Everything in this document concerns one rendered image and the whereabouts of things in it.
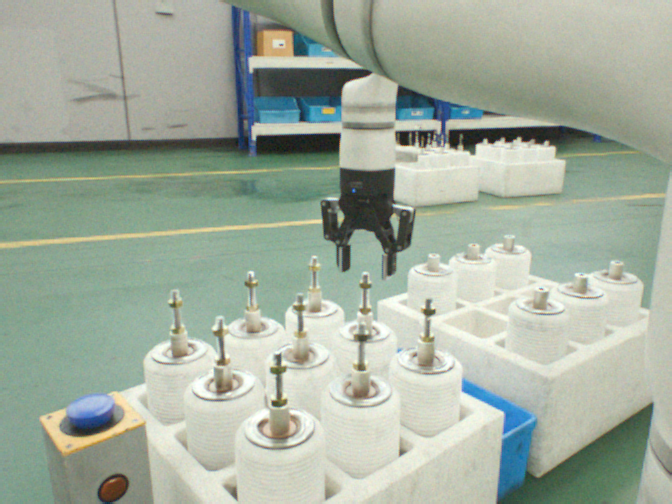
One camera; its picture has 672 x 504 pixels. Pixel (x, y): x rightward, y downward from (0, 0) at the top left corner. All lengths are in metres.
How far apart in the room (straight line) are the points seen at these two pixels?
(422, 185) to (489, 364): 1.99
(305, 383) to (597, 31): 0.57
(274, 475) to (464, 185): 2.57
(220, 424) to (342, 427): 0.14
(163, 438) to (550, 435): 0.59
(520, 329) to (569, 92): 0.72
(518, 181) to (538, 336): 2.35
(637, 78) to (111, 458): 0.48
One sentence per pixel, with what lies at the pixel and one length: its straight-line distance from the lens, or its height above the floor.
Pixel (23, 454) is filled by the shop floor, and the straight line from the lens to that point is 1.15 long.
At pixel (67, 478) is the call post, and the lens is 0.56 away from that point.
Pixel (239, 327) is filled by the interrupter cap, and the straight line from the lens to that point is 0.87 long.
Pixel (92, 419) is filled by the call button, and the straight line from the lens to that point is 0.55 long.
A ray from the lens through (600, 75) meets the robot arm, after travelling 0.28.
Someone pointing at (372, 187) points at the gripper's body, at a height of 0.47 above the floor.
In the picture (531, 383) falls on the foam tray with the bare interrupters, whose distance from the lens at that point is 0.96.
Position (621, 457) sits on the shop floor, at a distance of 1.13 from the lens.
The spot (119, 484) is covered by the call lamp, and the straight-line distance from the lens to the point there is 0.57.
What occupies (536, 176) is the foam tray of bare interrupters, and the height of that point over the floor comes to 0.10.
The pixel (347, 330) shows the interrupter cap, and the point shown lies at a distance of 0.85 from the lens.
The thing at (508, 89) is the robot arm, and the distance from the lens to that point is 0.29.
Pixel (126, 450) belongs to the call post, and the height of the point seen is 0.29.
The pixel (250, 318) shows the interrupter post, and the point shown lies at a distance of 0.85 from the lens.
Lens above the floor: 0.60
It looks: 18 degrees down
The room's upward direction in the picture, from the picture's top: straight up
